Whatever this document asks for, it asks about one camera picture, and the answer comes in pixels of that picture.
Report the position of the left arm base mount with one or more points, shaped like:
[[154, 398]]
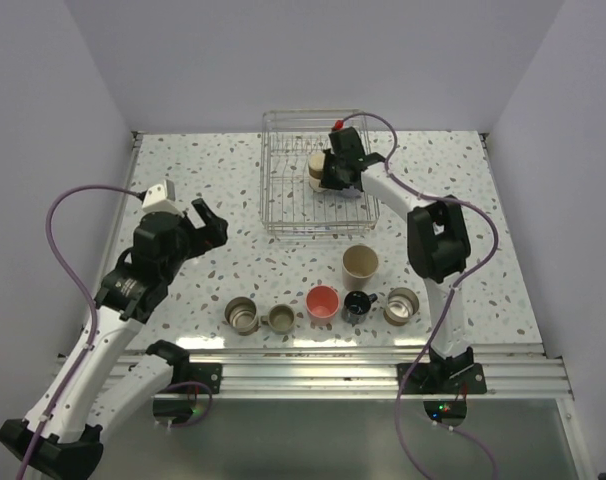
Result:
[[198, 377]]

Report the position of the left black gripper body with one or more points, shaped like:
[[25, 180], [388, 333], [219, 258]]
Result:
[[191, 240]]

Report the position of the tall beige cup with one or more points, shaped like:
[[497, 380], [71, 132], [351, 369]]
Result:
[[359, 264]]

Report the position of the wire dish rack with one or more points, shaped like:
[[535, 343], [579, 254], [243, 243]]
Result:
[[293, 203]]

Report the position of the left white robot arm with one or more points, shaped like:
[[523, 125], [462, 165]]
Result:
[[64, 434]]

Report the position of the black mug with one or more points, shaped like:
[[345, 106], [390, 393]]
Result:
[[357, 306]]

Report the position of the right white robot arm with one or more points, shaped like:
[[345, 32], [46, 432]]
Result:
[[438, 247]]

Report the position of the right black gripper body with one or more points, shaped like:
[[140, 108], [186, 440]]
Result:
[[339, 183]]

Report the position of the coral pink cup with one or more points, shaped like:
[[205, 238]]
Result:
[[322, 303]]

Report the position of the steel cup with brown band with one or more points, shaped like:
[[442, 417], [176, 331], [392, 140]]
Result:
[[315, 163]]

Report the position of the small olive mug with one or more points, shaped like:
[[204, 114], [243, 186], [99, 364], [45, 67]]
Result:
[[280, 319]]

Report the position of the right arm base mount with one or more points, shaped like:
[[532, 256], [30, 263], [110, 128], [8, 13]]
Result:
[[426, 380]]

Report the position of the lavender plastic cup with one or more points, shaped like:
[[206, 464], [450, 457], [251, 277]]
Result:
[[352, 193]]

